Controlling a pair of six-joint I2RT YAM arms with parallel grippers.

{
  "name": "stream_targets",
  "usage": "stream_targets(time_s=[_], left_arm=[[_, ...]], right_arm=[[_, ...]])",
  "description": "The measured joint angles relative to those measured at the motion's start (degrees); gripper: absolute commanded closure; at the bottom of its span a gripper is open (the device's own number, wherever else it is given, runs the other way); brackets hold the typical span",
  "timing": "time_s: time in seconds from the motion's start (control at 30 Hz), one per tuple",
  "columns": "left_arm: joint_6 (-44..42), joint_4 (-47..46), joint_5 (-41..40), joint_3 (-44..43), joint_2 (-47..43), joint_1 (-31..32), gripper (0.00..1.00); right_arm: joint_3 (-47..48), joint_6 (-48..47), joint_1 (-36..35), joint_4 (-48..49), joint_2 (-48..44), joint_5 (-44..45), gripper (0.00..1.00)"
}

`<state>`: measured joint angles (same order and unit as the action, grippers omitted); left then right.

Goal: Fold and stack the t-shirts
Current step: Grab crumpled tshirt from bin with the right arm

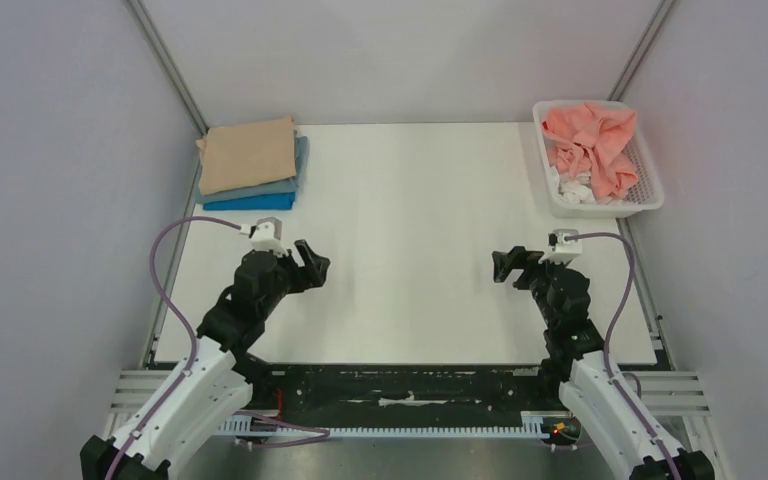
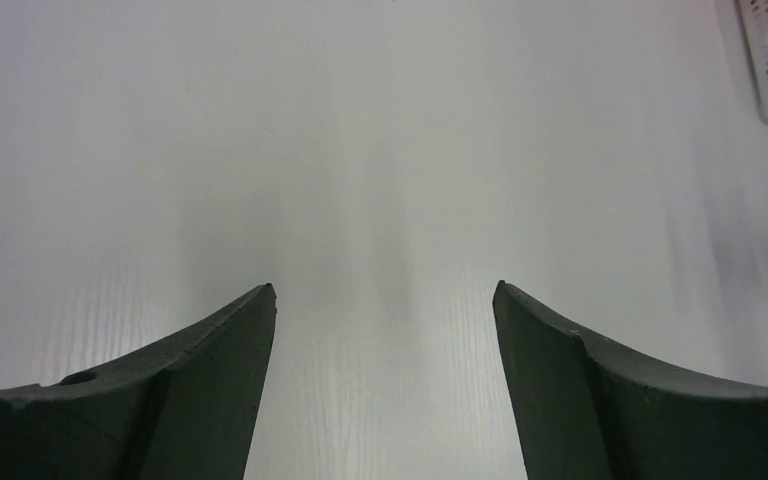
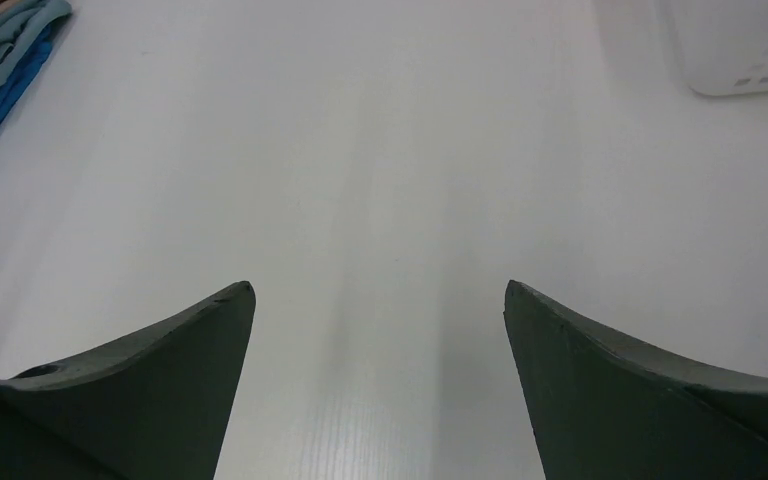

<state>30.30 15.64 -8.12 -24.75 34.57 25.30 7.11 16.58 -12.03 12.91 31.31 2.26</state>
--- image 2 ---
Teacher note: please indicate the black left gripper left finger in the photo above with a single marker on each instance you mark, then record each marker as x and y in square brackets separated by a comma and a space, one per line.
[182, 407]

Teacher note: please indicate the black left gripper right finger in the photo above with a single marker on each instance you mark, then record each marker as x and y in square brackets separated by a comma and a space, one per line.
[588, 407]

